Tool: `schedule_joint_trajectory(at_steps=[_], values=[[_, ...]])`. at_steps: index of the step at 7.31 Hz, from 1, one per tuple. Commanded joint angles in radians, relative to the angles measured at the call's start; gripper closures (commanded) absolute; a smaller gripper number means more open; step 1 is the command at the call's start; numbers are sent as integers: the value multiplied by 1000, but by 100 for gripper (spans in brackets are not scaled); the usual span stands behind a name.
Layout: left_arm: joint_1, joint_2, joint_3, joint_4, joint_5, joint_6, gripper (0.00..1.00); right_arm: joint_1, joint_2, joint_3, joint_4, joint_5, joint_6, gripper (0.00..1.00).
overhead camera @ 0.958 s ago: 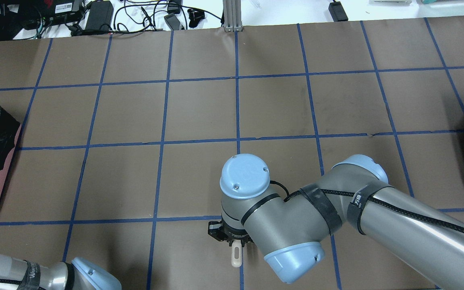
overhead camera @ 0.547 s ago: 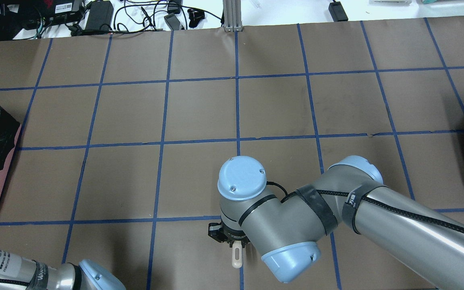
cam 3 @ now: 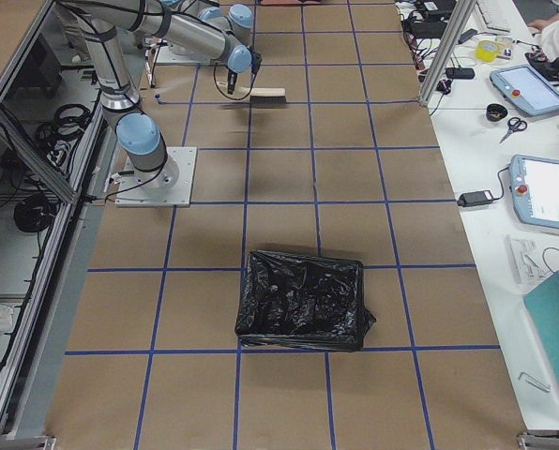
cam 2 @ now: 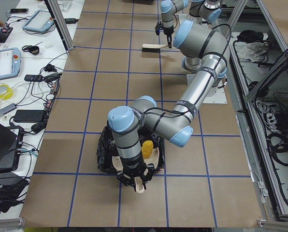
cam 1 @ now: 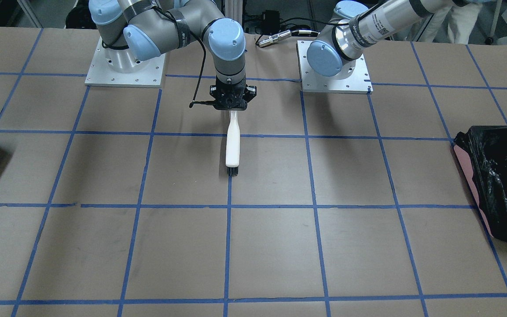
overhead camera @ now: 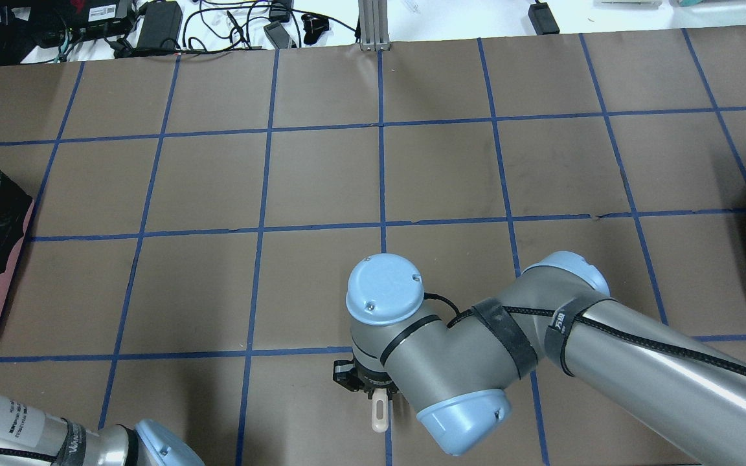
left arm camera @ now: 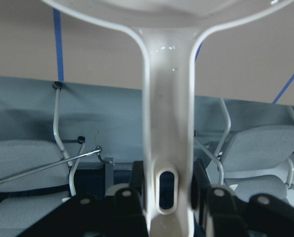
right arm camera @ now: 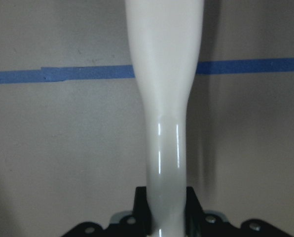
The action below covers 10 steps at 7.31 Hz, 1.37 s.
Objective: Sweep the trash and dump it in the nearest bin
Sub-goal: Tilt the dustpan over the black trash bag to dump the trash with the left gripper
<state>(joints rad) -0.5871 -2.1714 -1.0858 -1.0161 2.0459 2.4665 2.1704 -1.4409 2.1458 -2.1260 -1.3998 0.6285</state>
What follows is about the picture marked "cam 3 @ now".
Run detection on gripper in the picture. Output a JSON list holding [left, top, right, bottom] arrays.
[[227, 69, 238, 94]]

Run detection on beige hand brush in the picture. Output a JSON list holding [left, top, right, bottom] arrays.
[[216, 82, 286, 104]]

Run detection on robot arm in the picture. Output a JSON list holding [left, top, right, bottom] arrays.
[[55, 1, 257, 129]]

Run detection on black lined bin near right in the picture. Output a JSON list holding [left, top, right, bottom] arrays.
[[234, 250, 376, 352]]

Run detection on yellow tape roll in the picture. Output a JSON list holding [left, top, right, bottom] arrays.
[[475, 40, 503, 63]]

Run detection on black power adapter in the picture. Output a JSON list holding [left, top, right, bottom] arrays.
[[457, 190, 495, 207]]

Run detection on scissors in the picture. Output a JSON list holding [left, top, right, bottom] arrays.
[[499, 116, 528, 143]]

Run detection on teach pendant far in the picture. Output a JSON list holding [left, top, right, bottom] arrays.
[[489, 65, 559, 116]]

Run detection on teach pendant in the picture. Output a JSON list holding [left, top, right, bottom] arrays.
[[508, 155, 559, 232], [489, 65, 559, 116]]

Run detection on teach pendant near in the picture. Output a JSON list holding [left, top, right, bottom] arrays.
[[508, 155, 559, 232]]

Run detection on allen key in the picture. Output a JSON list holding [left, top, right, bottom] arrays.
[[518, 371, 551, 393]]

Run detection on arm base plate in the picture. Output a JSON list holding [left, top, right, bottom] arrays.
[[157, 41, 211, 66], [114, 146, 197, 207]]

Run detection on aluminium frame post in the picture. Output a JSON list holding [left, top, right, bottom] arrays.
[[418, 0, 476, 106]]

